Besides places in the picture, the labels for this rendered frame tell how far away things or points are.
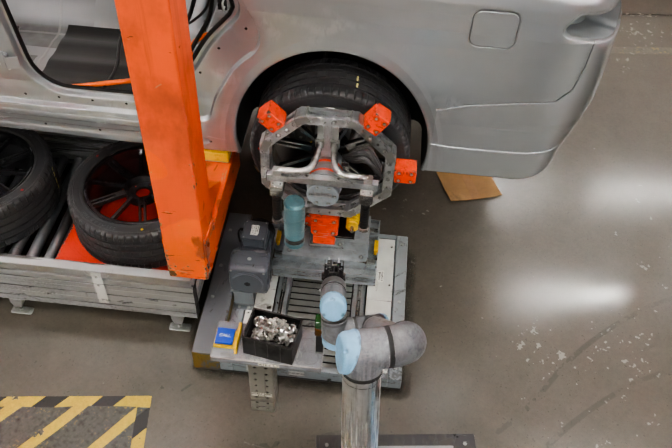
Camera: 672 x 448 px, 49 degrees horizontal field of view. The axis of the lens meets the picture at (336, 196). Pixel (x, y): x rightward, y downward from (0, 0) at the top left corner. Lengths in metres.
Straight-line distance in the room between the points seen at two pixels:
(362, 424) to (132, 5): 1.36
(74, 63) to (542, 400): 2.63
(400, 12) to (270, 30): 0.48
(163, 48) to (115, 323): 1.71
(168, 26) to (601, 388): 2.44
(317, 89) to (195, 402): 1.44
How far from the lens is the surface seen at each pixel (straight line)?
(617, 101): 5.12
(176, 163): 2.60
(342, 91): 2.86
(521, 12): 2.73
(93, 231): 3.37
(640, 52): 5.64
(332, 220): 3.20
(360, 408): 2.17
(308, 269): 3.53
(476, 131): 3.04
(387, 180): 3.02
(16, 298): 3.71
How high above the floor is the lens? 2.94
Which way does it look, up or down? 46 degrees down
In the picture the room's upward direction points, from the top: 3 degrees clockwise
